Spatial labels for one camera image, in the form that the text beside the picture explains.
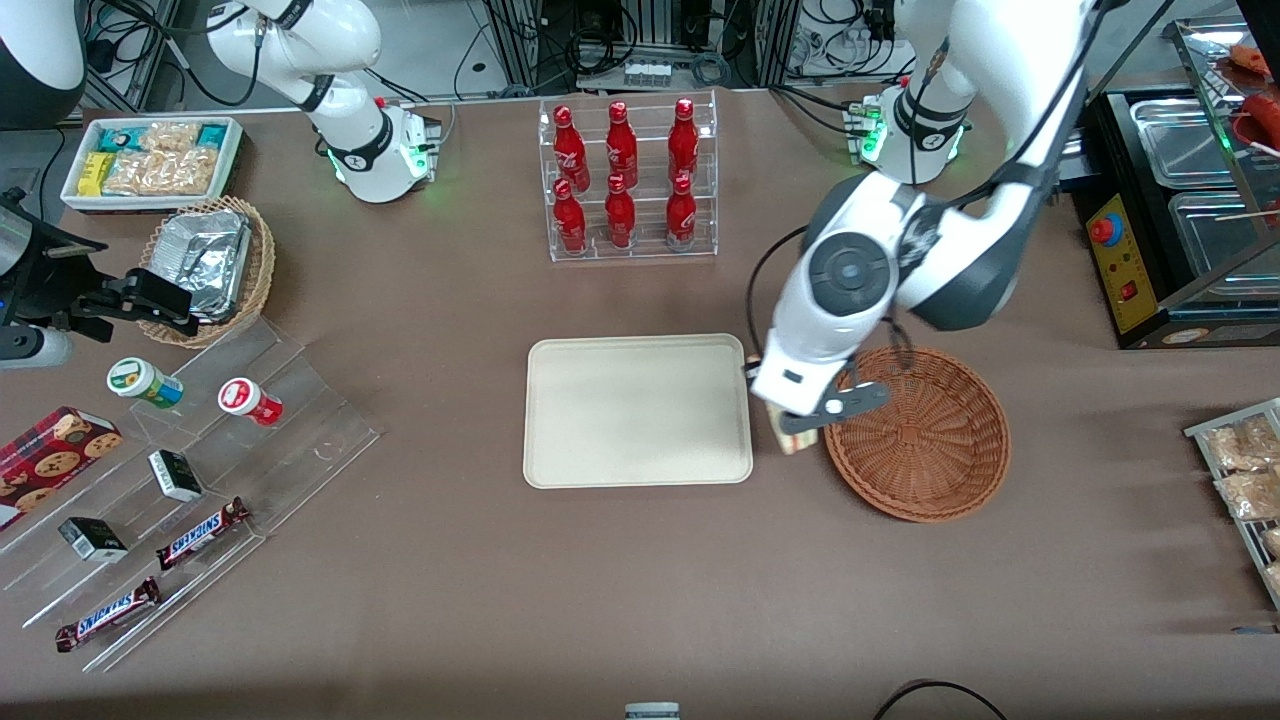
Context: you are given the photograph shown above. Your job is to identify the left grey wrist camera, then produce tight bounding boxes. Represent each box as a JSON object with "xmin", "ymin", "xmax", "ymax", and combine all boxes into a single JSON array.
[{"xmin": 822, "ymin": 380, "xmax": 892, "ymax": 422}]

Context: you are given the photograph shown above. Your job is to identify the light wicker basket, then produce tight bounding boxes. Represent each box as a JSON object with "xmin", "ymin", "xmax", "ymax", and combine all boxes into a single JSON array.
[{"xmin": 135, "ymin": 196, "xmax": 277, "ymax": 349}]

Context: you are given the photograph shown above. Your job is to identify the red lid yogurt cup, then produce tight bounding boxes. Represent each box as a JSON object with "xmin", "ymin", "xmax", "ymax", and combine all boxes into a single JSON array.
[{"xmin": 218, "ymin": 377, "xmax": 284, "ymax": 428}]

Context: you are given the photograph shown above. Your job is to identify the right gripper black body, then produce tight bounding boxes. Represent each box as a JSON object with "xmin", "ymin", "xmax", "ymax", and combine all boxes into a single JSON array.
[{"xmin": 0, "ymin": 234, "xmax": 137, "ymax": 337}]

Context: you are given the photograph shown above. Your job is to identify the silver foil wrapped packs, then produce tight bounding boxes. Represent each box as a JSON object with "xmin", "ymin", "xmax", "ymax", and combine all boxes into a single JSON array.
[{"xmin": 150, "ymin": 209, "xmax": 253, "ymax": 323}]

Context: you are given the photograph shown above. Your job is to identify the clear acrylic bottle rack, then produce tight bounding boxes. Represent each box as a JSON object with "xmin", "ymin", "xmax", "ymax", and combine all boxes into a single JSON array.
[{"xmin": 537, "ymin": 89, "xmax": 720, "ymax": 264}]

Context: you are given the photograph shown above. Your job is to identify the red chocolate chip cookie box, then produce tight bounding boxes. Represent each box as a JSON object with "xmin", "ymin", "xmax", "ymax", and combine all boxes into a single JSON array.
[{"xmin": 0, "ymin": 406, "xmax": 123, "ymax": 532}]

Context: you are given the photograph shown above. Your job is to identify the white snack bin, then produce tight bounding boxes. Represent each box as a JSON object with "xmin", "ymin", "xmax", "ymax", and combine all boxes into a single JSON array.
[{"xmin": 60, "ymin": 116, "xmax": 245, "ymax": 214}]

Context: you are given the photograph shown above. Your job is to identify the stainless steel food pan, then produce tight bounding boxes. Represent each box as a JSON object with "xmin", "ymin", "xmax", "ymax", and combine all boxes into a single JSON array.
[
  {"xmin": 1129, "ymin": 98, "xmax": 1243, "ymax": 189},
  {"xmin": 1167, "ymin": 190, "xmax": 1280, "ymax": 279}
]

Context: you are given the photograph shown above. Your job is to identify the green lid sunflower cup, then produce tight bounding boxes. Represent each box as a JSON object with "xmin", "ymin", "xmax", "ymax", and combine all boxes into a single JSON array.
[{"xmin": 107, "ymin": 357, "xmax": 185, "ymax": 410}]

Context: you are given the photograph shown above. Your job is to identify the small black carton box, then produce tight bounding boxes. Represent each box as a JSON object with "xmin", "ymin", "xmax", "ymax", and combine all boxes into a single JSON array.
[
  {"xmin": 148, "ymin": 449, "xmax": 204, "ymax": 503},
  {"xmin": 58, "ymin": 516, "xmax": 129, "ymax": 563}
]

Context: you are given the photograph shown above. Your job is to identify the brown wicker basket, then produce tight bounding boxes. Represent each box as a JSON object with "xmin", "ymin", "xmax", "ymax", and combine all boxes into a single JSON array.
[{"xmin": 823, "ymin": 346, "xmax": 1012, "ymax": 524}]

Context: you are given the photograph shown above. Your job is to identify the beige rectangular plastic tray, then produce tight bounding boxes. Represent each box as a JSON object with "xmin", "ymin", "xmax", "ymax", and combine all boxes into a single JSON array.
[{"xmin": 523, "ymin": 334, "xmax": 755, "ymax": 490}]

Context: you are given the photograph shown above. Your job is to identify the metal wire rack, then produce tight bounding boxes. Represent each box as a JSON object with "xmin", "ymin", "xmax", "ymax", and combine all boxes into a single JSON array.
[{"xmin": 1184, "ymin": 398, "xmax": 1280, "ymax": 612}]

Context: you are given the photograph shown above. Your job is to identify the layered sandwich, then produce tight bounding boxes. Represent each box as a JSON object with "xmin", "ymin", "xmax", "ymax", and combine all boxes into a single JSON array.
[{"xmin": 772, "ymin": 404, "xmax": 823, "ymax": 457}]

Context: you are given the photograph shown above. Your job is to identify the black floor cable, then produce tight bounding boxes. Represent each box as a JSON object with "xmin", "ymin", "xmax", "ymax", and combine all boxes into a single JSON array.
[{"xmin": 873, "ymin": 679, "xmax": 1008, "ymax": 720}]

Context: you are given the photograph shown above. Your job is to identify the clear bag of crackers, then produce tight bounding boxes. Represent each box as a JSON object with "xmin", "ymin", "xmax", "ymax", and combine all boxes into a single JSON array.
[
  {"xmin": 103, "ymin": 147, "xmax": 217, "ymax": 197},
  {"xmin": 140, "ymin": 121, "xmax": 202, "ymax": 154}
]

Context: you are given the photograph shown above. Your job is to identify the clear acrylic stepped display shelf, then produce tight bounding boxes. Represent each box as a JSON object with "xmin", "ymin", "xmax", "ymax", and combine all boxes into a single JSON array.
[{"xmin": 0, "ymin": 317, "xmax": 382, "ymax": 674}]

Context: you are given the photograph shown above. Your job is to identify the black food warmer cabinet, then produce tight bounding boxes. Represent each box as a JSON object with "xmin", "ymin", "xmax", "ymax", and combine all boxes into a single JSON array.
[{"xmin": 1073, "ymin": 14, "xmax": 1280, "ymax": 351}]

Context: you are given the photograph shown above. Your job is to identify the Snickers chocolate bar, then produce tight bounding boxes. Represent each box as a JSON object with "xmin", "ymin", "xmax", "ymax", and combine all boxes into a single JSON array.
[
  {"xmin": 54, "ymin": 577, "xmax": 162, "ymax": 653},
  {"xmin": 155, "ymin": 497, "xmax": 251, "ymax": 572}
]

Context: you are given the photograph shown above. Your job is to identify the yellow snack pack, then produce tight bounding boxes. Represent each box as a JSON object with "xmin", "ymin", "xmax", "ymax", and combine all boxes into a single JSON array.
[{"xmin": 78, "ymin": 151, "xmax": 117, "ymax": 199}]

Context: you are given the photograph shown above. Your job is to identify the red cola bottle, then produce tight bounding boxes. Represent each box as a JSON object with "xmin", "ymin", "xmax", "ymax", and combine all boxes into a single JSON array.
[
  {"xmin": 553, "ymin": 105, "xmax": 591, "ymax": 193},
  {"xmin": 665, "ymin": 173, "xmax": 699, "ymax": 251},
  {"xmin": 605, "ymin": 101, "xmax": 640, "ymax": 189},
  {"xmin": 668, "ymin": 97, "xmax": 700, "ymax": 186},
  {"xmin": 604, "ymin": 174, "xmax": 638, "ymax": 250},
  {"xmin": 553, "ymin": 179, "xmax": 589, "ymax": 254}
]

